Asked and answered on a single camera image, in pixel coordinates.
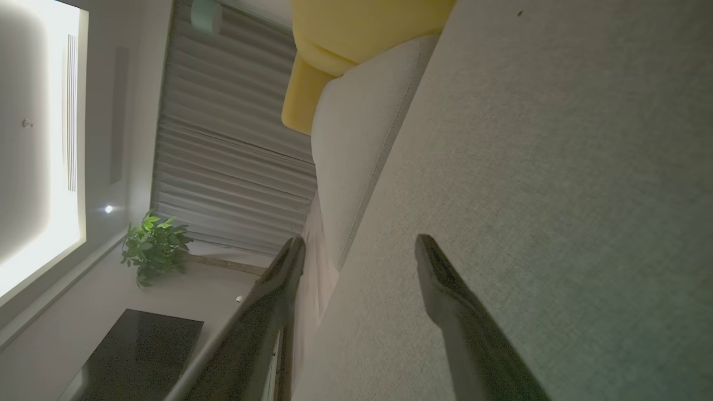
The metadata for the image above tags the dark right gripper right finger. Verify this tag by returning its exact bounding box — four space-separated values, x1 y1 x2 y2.
414 234 552 401

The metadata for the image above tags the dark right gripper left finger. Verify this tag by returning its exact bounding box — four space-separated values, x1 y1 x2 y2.
164 236 306 401

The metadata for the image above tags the tall beige plant pot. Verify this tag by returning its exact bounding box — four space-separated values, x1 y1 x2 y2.
181 251 269 277

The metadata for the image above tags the dark glossy flat panel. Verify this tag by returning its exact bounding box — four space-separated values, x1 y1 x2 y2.
71 309 204 401

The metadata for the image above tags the green leafy house plant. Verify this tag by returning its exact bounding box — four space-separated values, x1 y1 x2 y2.
121 211 193 289

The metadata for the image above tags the large grey sofa seat cushion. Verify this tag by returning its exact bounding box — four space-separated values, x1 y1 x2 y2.
291 0 713 401

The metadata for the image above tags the grey pleated curtain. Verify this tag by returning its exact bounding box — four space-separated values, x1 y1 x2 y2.
150 0 318 257

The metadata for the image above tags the small grey sofa cushion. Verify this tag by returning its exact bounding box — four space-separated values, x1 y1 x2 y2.
310 33 442 271

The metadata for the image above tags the long slotted ceiling air vent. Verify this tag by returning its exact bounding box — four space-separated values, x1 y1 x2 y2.
65 34 79 193

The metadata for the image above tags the yellow cushion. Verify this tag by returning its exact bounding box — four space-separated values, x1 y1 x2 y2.
281 0 457 136

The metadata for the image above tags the pale green round lamp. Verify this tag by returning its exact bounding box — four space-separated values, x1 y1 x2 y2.
191 0 223 36

